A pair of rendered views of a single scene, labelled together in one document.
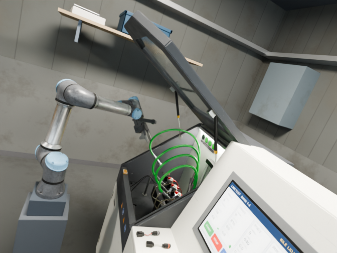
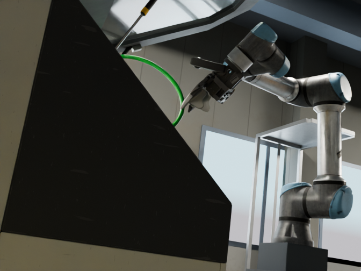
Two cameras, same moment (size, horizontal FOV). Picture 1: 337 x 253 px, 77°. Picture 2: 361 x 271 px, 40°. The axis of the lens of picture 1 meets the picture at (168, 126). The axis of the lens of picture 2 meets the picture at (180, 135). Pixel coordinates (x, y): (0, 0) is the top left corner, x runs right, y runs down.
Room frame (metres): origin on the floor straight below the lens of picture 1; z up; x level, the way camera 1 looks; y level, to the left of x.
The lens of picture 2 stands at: (2.94, 0.18, 0.74)
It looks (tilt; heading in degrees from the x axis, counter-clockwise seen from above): 16 degrees up; 184
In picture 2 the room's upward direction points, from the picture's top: 7 degrees clockwise
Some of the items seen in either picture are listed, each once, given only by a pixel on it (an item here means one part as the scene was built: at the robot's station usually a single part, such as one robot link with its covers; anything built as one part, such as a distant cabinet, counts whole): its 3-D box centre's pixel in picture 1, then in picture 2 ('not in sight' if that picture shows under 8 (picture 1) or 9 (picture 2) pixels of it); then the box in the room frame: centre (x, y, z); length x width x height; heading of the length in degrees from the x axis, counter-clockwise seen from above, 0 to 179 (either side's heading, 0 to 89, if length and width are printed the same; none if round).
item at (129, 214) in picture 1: (124, 199); not in sight; (1.26, 0.12, 0.87); 0.62 x 0.04 x 0.16; 21
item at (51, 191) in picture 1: (51, 183); (293, 232); (1.07, 0.53, 0.95); 0.15 x 0.15 x 0.10
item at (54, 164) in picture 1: (55, 165); (297, 201); (1.07, 0.54, 1.07); 0.13 x 0.12 x 0.14; 50
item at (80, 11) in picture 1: (87, 15); not in sight; (2.41, 1.21, 2.03); 0.36 x 0.34 x 0.09; 116
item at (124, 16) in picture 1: (142, 31); not in sight; (2.68, 0.66, 2.10); 0.56 x 0.42 x 0.22; 116
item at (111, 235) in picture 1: (107, 247); not in sight; (1.26, 0.13, 0.44); 0.65 x 0.02 x 0.68; 21
